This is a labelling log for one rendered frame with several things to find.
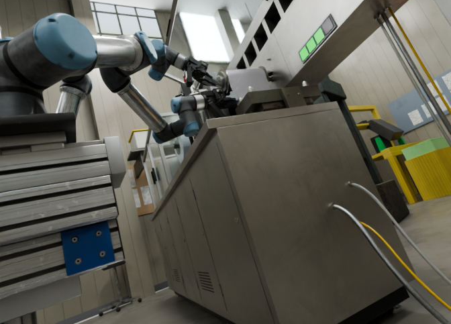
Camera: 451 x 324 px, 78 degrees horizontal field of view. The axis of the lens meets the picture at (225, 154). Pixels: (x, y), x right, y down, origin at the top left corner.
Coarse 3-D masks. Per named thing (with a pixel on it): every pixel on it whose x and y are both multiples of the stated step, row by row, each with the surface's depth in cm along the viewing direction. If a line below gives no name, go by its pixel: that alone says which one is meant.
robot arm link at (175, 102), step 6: (186, 96) 132; (192, 96) 132; (174, 102) 127; (180, 102) 128; (186, 102) 129; (192, 102) 130; (174, 108) 128; (180, 108) 129; (186, 108) 128; (192, 108) 130
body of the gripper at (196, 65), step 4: (188, 60) 145; (192, 60) 148; (196, 60) 148; (200, 60) 147; (184, 64) 144; (188, 64) 146; (192, 64) 147; (196, 64) 148; (200, 64) 146; (208, 64) 148; (184, 68) 145; (192, 68) 146; (196, 68) 146; (200, 68) 147; (204, 68) 148; (192, 72) 146; (196, 72) 145; (200, 72) 144; (192, 76) 150; (196, 76) 148; (200, 76) 147; (200, 80) 150
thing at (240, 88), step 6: (234, 84) 147; (240, 84) 148; (246, 84) 149; (252, 84) 151; (258, 84) 152; (264, 84) 153; (234, 90) 145; (240, 90) 147; (246, 90) 148; (258, 90) 151; (240, 96) 145
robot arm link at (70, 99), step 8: (64, 80) 125; (80, 80) 127; (88, 80) 133; (64, 88) 126; (72, 88) 126; (80, 88) 128; (88, 88) 134; (64, 96) 126; (72, 96) 127; (80, 96) 130; (64, 104) 124; (72, 104) 126; (80, 104) 130; (56, 112) 124; (64, 112) 123
